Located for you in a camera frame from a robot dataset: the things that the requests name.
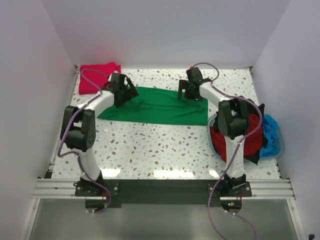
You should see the green t-shirt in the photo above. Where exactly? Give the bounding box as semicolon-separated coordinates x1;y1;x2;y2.
97;86;209;126

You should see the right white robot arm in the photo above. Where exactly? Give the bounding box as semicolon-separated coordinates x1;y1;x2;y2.
178;67;250;197

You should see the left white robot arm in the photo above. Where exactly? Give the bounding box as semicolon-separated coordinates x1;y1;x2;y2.
57;72;139;199

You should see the folded pink red t-shirt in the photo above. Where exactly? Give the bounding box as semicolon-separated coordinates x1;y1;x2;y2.
78;62;122;95

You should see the black t-shirt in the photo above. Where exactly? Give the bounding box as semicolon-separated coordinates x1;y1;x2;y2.
213;99;266;165

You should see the bright blue t-shirt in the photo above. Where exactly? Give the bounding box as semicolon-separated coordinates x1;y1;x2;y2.
259;114;280;158

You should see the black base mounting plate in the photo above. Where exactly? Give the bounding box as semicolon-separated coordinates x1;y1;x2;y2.
74;178;252;209

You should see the translucent blue laundry basket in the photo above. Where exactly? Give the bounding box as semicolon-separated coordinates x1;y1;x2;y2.
207;114;285;164

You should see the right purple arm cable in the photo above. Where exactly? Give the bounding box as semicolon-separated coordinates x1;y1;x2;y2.
189;62;263;240

